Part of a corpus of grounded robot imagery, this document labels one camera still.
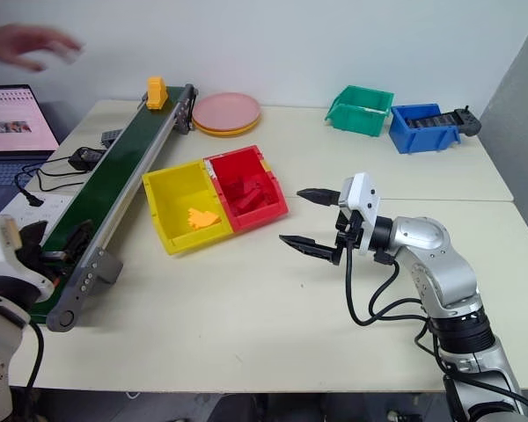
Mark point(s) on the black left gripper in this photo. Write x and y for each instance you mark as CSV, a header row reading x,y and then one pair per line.
x,y
39,259

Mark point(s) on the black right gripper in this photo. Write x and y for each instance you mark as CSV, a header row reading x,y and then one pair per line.
x,y
351,228

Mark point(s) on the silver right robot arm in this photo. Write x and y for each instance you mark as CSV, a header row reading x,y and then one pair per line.
x,y
444,272

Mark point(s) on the person's bare hand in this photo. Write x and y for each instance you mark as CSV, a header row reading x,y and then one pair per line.
x,y
15,44

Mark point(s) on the white power strip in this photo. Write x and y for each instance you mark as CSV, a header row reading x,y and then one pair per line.
x,y
31,211

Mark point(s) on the red plastic bin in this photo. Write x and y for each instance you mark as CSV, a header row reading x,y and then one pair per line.
x,y
264,211

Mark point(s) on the red plastic block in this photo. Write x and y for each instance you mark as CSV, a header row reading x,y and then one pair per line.
x,y
257,184
250,202

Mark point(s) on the black power adapter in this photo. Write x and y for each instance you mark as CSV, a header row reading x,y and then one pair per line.
x,y
86,157

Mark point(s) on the orange flat piece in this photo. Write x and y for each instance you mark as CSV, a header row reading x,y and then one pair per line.
x,y
202,218

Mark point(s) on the green plastic bin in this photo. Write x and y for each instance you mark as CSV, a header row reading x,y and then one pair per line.
x,y
361,118

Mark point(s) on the yellow round plate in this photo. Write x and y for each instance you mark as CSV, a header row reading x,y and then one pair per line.
x,y
229,132

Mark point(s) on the open laptop with pink screen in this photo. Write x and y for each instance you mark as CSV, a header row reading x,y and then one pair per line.
x,y
13,118

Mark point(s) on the yellow plastic bin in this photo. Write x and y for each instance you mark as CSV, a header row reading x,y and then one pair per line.
x,y
180,206

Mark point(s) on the blue plastic bin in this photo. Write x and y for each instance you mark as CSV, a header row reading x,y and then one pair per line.
x,y
418,136

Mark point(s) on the pink round plate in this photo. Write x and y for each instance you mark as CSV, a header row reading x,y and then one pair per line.
x,y
225,110

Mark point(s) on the black parts in blue bin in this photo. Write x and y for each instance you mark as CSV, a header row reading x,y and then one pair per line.
x,y
429,121

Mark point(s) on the yellow plastic block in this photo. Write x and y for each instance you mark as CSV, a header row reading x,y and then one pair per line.
x,y
156,93

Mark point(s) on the black handheld controller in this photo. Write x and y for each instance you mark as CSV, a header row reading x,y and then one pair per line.
x,y
468,122

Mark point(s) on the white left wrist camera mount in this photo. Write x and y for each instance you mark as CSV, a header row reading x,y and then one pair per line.
x,y
9,250

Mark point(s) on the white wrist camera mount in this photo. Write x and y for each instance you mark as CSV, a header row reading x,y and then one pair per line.
x,y
364,193
9,250

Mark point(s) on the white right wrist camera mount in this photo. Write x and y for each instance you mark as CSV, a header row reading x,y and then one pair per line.
x,y
364,193

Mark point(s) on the green conveyor belt with frame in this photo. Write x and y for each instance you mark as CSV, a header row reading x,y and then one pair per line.
x,y
114,171

